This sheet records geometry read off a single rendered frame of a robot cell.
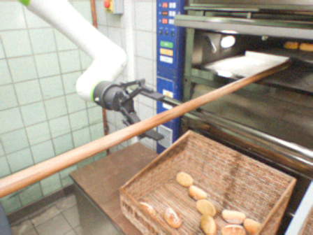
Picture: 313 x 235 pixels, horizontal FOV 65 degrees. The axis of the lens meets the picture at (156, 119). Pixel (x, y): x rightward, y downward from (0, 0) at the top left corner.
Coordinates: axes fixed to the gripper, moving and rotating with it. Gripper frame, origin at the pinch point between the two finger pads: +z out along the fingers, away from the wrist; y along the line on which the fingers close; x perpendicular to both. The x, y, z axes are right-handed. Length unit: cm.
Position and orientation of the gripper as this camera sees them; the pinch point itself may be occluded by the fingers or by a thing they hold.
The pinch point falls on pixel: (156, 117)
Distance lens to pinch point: 67.1
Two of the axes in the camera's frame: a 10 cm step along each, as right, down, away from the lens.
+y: 0.0, 9.0, 4.4
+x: -7.3, 3.0, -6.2
